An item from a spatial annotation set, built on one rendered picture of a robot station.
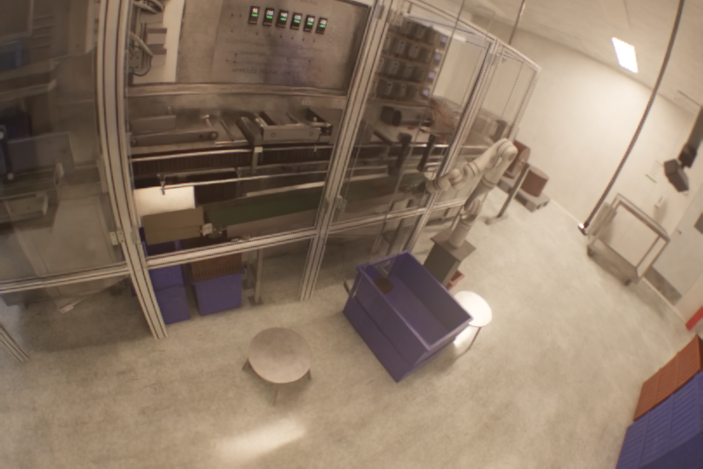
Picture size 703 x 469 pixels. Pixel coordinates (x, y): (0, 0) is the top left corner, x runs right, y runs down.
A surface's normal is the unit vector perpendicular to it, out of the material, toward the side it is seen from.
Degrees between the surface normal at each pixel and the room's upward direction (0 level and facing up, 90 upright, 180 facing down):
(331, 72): 90
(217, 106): 90
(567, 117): 90
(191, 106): 90
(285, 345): 0
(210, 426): 0
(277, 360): 0
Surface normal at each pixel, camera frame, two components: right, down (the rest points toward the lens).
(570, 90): -0.80, 0.13
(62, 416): 0.25, -0.81
